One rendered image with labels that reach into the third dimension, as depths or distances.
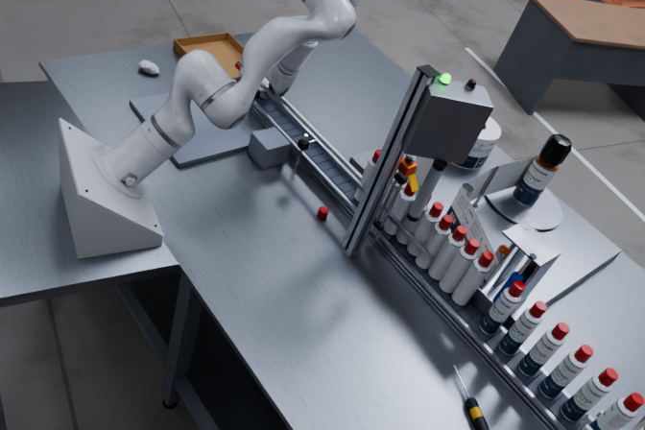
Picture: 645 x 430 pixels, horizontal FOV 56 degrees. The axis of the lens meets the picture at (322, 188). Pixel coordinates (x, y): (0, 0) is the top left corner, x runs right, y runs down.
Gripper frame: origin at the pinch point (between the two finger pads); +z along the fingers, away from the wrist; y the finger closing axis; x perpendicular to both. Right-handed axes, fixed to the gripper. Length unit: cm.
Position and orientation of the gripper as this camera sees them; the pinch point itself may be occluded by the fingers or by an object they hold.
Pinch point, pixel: (271, 91)
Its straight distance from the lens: 231.6
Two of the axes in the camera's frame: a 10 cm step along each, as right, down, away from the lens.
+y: 4.7, 8.5, -2.3
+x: 7.6, -2.6, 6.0
